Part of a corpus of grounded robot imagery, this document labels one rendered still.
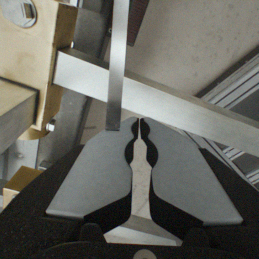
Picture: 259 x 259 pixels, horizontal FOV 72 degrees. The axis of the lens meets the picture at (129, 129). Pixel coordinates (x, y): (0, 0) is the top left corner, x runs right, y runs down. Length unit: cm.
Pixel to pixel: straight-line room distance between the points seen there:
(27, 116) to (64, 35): 8
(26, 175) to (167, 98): 26
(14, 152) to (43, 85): 44
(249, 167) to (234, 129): 104
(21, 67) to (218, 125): 19
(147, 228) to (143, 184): 112
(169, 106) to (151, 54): 85
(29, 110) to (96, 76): 7
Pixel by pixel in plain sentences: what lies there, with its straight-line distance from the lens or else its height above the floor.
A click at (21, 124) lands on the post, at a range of 18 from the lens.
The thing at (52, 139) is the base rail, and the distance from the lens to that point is 41.
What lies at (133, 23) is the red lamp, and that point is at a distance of 31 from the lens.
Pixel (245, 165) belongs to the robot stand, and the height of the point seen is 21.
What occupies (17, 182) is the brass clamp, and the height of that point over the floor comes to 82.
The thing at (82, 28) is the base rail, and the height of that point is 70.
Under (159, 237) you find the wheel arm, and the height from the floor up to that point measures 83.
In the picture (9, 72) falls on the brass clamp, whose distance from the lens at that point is 19.
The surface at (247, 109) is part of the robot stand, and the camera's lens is 102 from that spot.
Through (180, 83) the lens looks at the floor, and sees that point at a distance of 108.
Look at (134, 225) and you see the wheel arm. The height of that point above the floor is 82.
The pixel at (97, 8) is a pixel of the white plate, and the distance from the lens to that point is 29.
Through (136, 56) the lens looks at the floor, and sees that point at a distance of 102.
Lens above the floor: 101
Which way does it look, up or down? 60 degrees down
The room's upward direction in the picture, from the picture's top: 175 degrees counter-clockwise
